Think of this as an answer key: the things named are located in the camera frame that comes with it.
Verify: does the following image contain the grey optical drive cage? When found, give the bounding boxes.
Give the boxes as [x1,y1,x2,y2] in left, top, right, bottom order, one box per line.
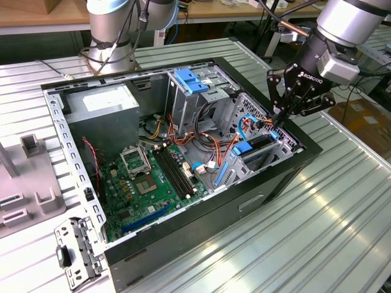
[166,65,242,138]

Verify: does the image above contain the yellow black power wires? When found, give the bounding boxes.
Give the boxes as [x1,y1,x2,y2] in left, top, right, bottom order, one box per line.
[139,114,167,141]

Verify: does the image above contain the wooden desk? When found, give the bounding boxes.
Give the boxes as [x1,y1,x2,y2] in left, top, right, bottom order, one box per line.
[0,0,324,59]

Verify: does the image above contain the orange black wire bundle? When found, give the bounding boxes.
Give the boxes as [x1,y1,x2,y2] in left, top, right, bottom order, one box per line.
[166,102,245,167]

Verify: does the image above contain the grey parts rack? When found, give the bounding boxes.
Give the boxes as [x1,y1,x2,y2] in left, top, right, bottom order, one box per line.
[0,133,68,241]

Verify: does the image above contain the flat cardboard box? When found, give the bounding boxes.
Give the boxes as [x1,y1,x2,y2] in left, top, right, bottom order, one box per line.
[328,97,391,156]

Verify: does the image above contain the hard disk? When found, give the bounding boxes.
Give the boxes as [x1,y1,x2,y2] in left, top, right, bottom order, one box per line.
[214,130,279,187]

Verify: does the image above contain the green motherboard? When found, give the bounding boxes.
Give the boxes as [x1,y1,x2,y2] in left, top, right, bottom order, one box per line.
[99,143,210,244]

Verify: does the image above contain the blue plastic drive latch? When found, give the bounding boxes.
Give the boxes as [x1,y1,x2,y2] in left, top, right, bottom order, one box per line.
[174,68,208,95]

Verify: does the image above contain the black RAM slot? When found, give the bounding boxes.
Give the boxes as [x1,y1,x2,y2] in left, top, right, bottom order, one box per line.
[156,146,192,199]
[159,145,196,198]
[152,148,189,201]
[163,144,199,196]

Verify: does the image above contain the metal socket cover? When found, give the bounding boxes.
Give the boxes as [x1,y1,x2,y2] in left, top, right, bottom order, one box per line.
[119,145,153,179]

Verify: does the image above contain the grey power supply unit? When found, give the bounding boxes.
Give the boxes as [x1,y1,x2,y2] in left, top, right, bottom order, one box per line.
[62,84,141,156]

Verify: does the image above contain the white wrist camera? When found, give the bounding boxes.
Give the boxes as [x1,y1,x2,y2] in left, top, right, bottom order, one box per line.
[316,50,360,85]

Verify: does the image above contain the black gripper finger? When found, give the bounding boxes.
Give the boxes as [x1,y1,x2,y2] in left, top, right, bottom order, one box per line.
[265,67,290,126]
[282,87,337,126]

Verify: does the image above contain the grey metal disk bay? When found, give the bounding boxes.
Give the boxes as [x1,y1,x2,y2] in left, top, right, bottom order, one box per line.
[213,91,306,193]

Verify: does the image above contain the black cable metal plug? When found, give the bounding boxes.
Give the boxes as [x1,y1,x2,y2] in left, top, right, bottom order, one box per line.
[36,57,75,81]

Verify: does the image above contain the black PC case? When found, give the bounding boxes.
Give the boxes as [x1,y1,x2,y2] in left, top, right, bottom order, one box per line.
[40,56,324,293]

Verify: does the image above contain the metal hinged rear bracket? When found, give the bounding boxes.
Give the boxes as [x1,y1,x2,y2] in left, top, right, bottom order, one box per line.
[53,215,108,291]

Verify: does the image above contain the blue data wire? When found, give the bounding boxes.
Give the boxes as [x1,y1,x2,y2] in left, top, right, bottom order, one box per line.
[191,115,264,175]

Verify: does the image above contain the blue expansion slot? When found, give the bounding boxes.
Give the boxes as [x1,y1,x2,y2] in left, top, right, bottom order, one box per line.
[121,203,172,236]

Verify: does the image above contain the red yellow power wire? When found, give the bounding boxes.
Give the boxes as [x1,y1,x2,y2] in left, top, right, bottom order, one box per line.
[255,112,277,131]

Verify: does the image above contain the CPU socket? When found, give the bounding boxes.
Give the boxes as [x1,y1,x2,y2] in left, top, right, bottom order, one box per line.
[134,173,159,196]

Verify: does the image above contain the red black fan wire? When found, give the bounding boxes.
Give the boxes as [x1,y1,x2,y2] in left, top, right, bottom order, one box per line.
[81,137,106,192]

